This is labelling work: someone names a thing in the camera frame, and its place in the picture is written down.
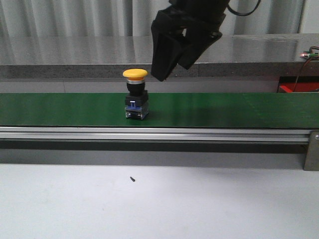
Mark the small green circuit board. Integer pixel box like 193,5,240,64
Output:
300,51,319,60

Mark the red plastic tray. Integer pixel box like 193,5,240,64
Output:
278,82,319,93

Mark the red and black wire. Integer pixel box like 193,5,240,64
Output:
292,46,319,93

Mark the metal conveyor support bracket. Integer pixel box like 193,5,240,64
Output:
304,130,319,171

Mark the grey stone counter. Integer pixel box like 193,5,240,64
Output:
0,33,319,81

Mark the white curtain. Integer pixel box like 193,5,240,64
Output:
0,0,319,37

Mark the yellow mushroom push button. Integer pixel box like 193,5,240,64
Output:
123,69,149,120

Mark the green conveyor belt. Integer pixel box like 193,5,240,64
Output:
0,93,319,129

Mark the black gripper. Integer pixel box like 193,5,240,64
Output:
151,0,229,82

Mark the aluminium conveyor frame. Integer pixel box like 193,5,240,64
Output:
0,127,311,143

